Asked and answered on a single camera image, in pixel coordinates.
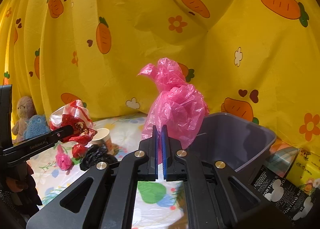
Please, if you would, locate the small pink plastic bag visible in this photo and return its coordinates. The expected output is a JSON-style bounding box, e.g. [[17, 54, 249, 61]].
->
[[139, 58, 209, 149]]

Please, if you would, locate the apple print paper cup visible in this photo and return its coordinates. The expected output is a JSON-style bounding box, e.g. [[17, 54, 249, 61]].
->
[[91, 128, 114, 155]]

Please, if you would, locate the black mouse print bag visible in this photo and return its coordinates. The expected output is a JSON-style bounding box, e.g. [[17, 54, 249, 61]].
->
[[252, 165, 319, 223]]

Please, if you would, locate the small red wrapper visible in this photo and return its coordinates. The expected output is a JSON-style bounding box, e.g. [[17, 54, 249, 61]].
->
[[72, 143, 87, 159]]

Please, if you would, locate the purple teddy bear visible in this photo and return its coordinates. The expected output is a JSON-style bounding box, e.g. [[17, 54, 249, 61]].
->
[[11, 96, 36, 144]]

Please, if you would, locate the blue plush monster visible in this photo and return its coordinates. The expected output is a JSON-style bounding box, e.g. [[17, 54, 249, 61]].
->
[[24, 115, 50, 139]]

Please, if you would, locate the black plastic bag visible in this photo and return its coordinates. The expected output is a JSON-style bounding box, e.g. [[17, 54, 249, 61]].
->
[[80, 144, 118, 171]]

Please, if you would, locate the grey plastic trash bin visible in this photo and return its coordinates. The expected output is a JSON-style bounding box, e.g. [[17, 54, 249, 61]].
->
[[187, 113, 277, 183]]

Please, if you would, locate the yellow carrot print curtain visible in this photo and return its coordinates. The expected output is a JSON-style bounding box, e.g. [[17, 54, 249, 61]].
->
[[1, 0, 319, 154]]

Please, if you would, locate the yellow tissue pack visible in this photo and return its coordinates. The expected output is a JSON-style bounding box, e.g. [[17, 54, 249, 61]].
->
[[286, 149, 320, 196]]

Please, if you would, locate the pastel plaid cloth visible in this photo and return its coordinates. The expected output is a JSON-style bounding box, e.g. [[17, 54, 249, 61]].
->
[[264, 139, 299, 178]]

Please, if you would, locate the red white plastic bag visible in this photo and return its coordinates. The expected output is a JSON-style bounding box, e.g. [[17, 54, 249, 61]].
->
[[49, 99, 97, 146]]

